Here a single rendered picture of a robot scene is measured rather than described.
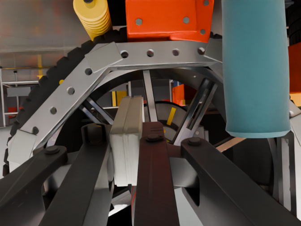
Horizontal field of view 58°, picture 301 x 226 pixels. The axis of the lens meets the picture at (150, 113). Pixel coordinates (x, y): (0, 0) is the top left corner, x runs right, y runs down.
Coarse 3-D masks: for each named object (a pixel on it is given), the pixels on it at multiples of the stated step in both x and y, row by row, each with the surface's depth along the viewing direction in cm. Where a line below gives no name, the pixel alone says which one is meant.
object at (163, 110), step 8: (160, 104) 106; (168, 104) 106; (144, 112) 105; (160, 112) 106; (168, 112) 106; (176, 112) 106; (184, 112) 107; (160, 120) 106; (176, 120) 106; (192, 120) 107; (168, 128) 102; (176, 128) 107; (168, 136) 102
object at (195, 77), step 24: (120, 72) 55; (144, 72) 57; (168, 72) 64; (192, 72) 58; (96, 96) 68; (216, 96) 70; (72, 120) 61; (96, 120) 57; (48, 144) 54; (72, 144) 76; (216, 144) 60; (240, 144) 74; (264, 144) 60; (240, 168) 76; (264, 168) 62; (120, 192) 58
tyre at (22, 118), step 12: (108, 36) 54; (120, 36) 54; (216, 36) 56; (84, 48) 54; (60, 60) 54; (72, 60) 54; (48, 72) 54; (60, 72) 54; (48, 84) 53; (36, 96) 53; (48, 96) 54; (24, 108) 54; (36, 108) 53; (24, 120) 53; (12, 132) 54; (276, 144) 58
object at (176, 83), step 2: (170, 80) 508; (172, 80) 498; (174, 80) 507; (170, 82) 515; (172, 82) 517; (174, 82) 508; (176, 82) 491; (178, 82) 457; (180, 82) 467; (170, 84) 516; (174, 84) 509; (176, 84) 492; (178, 84) 457; (180, 84) 468; (170, 86) 516; (174, 86) 510; (170, 88) 516; (170, 90) 516; (170, 92) 516; (170, 94) 517; (170, 96) 517; (170, 98) 517; (170, 100) 518; (200, 102) 463
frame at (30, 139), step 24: (96, 48) 46; (120, 48) 46; (144, 48) 46; (168, 48) 47; (192, 48) 47; (216, 48) 47; (72, 72) 46; (96, 72) 46; (216, 72) 53; (72, 96) 46; (48, 120) 46; (24, 144) 45; (288, 144) 51; (288, 168) 54; (288, 192) 54
